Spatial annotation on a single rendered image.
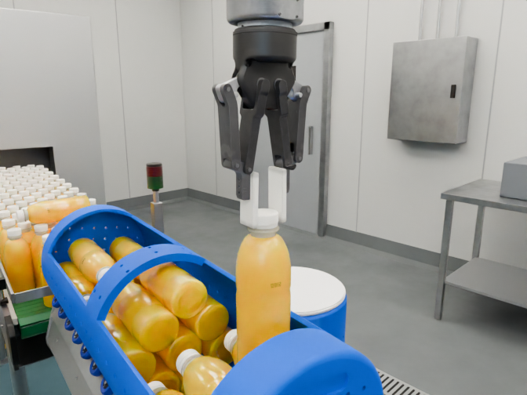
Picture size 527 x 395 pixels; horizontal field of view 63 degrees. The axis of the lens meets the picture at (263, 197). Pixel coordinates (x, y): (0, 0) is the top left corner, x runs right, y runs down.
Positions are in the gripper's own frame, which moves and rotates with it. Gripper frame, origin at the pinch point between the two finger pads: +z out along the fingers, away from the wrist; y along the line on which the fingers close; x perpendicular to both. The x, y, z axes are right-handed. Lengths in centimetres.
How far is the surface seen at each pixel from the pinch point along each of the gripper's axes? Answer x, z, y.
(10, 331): 85, 52, -23
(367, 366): -12.0, 21.0, 7.8
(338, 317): 21, 40, 39
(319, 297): 27, 36, 38
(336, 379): -11.6, 20.9, 2.5
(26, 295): 88, 44, -18
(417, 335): 96, 140, 200
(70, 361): 60, 52, -14
